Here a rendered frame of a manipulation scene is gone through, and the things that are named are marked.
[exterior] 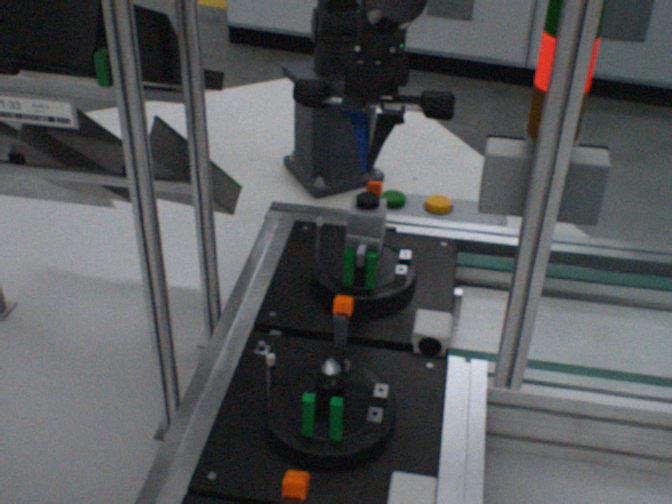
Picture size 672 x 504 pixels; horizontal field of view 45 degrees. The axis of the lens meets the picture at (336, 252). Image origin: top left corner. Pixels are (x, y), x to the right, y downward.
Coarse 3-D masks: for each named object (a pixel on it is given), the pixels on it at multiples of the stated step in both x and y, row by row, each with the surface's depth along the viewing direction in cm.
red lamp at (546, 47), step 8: (544, 32) 73; (544, 40) 73; (552, 40) 72; (544, 48) 73; (552, 48) 72; (544, 56) 73; (544, 64) 74; (536, 72) 75; (544, 72) 74; (536, 80) 75; (544, 80) 74; (544, 88) 75
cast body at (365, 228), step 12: (372, 192) 101; (360, 204) 99; (372, 204) 99; (384, 204) 101; (348, 216) 99; (360, 216) 99; (372, 216) 99; (384, 216) 101; (348, 228) 100; (360, 228) 100; (372, 228) 100; (384, 228) 104; (348, 240) 100; (360, 240) 100; (372, 240) 100; (360, 252) 99; (360, 264) 100
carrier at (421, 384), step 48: (288, 336) 97; (240, 384) 90; (288, 384) 88; (336, 384) 83; (384, 384) 86; (432, 384) 91; (240, 432) 85; (288, 432) 82; (336, 432) 81; (384, 432) 83; (432, 432) 85; (192, 480) 79; (240, 480) 80; (336, 480) 80; (384, 480) 80; (432, 480) 78
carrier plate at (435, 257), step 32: (288, 256) 111; (416, 256) 112; (448, 256) 112; (288, 288) 105; (416, 288) 106; (448, 288) 106; (256, 320) 100; (288, 320) 100; (320, 320) 100; (352, 320) 100; (384, 320) 100
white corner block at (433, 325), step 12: (420, 312) 98; (432, 312) 99; (420, 324) 97; (432, 324) 97; (444, 324) 97; (420, 336) 96; (432, 336) 96; (444, 336) 95; (420, 348) 97; (432, 348) 96; (444, 348) 96
